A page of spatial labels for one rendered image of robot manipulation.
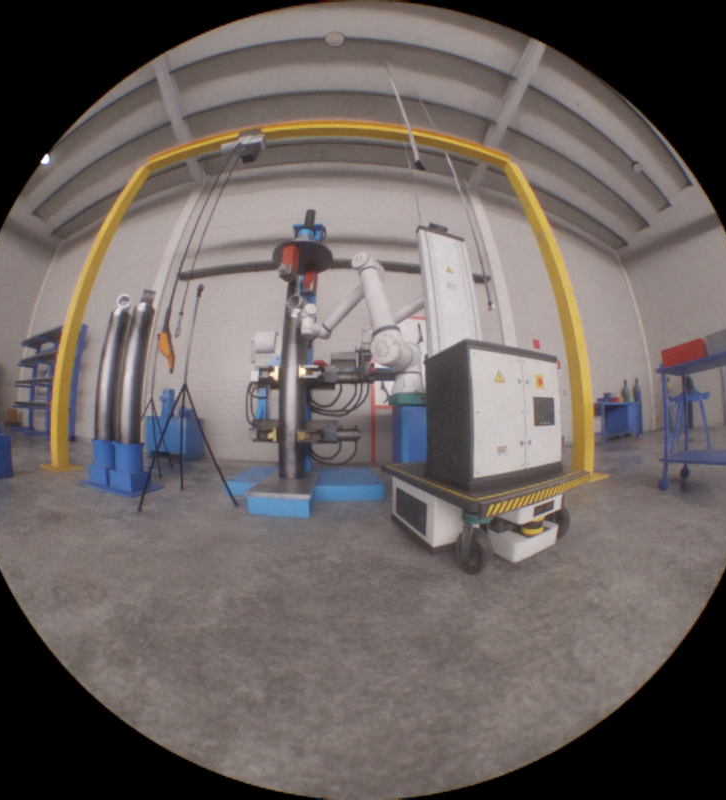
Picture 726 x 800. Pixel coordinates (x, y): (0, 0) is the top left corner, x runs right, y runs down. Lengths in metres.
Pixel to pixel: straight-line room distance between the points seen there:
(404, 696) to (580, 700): 0.36
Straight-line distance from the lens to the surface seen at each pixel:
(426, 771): 0.57
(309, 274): 2.62
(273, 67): 7.03
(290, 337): 2.10
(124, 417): 2.26
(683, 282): 11.19
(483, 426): 0.92
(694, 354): 2.29
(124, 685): 0.74
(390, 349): 1.23
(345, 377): 2.14
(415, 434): 2.97
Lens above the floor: 0.55
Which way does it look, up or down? 6 degrees up
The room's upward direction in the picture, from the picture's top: straight up
